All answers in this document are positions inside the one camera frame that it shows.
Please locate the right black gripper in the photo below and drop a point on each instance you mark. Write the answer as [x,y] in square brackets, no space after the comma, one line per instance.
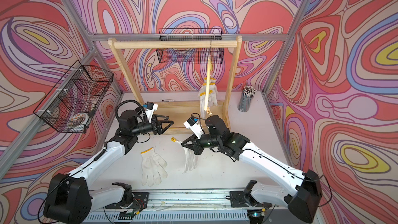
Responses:
[195,146]

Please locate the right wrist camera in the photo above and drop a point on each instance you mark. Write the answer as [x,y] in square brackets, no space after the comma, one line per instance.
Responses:
[193,123]

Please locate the mesh pencil cup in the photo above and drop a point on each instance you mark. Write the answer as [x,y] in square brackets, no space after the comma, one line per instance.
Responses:
[247,95]

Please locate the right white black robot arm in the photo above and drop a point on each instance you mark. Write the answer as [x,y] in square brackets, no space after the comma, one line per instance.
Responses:
[300,192]

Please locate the side black wire basket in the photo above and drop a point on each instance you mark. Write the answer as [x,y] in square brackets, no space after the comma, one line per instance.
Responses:
[82,92]

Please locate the yellow curved clip hanger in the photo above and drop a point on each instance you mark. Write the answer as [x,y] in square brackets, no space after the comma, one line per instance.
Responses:
[207,91]

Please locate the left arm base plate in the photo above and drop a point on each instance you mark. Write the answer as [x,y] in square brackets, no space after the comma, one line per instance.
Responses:
[138,201]

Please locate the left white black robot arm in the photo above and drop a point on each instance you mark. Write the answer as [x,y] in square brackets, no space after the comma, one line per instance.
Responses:
[70,199]

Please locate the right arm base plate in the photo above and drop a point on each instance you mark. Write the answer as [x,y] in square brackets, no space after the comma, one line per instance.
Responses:
[239,199]

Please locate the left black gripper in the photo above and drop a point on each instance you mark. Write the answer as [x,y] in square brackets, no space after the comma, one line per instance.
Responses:
[160,123]

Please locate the wooden hanging rack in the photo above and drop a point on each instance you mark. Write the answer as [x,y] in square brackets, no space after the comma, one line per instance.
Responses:
[179,111]

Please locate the aluminium front rail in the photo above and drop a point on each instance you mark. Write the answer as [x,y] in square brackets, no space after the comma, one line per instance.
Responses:
[190,206]

